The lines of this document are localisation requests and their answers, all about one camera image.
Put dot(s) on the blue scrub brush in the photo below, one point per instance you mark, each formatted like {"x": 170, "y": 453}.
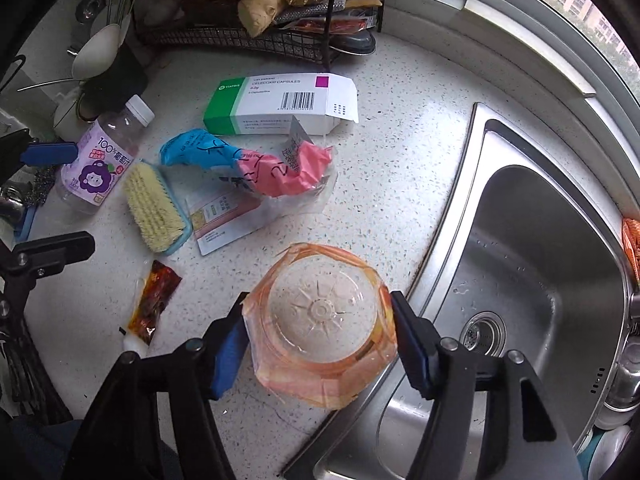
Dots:
{"x": 155, "y": 207}

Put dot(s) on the white rice spoon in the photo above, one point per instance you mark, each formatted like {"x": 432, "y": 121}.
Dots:
{"x": 97, "y": 50}

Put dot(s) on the green white medicine box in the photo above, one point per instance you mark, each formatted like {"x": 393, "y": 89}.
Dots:
{"x": 280, "y": 102}

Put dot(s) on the black utensil cup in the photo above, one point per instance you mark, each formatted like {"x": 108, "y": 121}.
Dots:
{"x": 117, "y": 85}

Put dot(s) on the red sauce sachet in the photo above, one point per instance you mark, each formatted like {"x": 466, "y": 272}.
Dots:
{"x": 152, "y": 300}

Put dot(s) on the orange rag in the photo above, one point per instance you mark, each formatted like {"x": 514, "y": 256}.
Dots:
{"x": 632, "y": 247}

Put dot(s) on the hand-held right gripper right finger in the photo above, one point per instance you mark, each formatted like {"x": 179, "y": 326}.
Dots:
{"x": 412, "y": 345}

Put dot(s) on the window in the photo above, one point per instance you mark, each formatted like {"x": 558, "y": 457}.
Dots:
{"x": 560, "y": 15}

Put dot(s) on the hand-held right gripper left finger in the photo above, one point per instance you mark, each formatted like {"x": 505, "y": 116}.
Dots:
{"x": 229, "y": 355}

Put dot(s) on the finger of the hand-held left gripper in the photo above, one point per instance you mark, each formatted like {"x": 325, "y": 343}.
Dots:
{"x": 55, "y": 252}
{"x": 50, "y": 154}

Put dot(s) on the white paper card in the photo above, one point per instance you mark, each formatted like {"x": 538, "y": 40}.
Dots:
{"x": 222, "y": 227}

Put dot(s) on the steel wool scrubber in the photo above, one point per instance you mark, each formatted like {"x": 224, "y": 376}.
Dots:
{"x": 45, "y": 185}

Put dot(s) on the steel teapot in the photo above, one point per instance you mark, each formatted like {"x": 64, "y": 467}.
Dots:
{"x": 10, "y": 205}

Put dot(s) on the blue pink plastic wrapper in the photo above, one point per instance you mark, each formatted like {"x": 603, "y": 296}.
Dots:
{"x": 250, "y": 165}

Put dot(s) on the purple label plastic bottle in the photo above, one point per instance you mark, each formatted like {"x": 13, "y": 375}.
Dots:
{"x": 97, "y": 160}

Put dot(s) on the orange glass cup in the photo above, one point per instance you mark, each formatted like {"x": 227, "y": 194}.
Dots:
{"x": 320, "y": 320}

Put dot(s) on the stainless steel sink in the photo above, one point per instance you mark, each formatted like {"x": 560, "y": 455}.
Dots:
{"x": 525, "y": 270}

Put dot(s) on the steel bowl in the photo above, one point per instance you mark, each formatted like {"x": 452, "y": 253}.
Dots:
{"x": 625, "y": 380}

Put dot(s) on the blue white bowl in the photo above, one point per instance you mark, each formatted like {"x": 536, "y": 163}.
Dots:
{"x": 607, "y": 452}

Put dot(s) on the red snack packet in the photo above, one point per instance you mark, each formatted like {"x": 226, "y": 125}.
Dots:
{"x": 325, "y": 25}

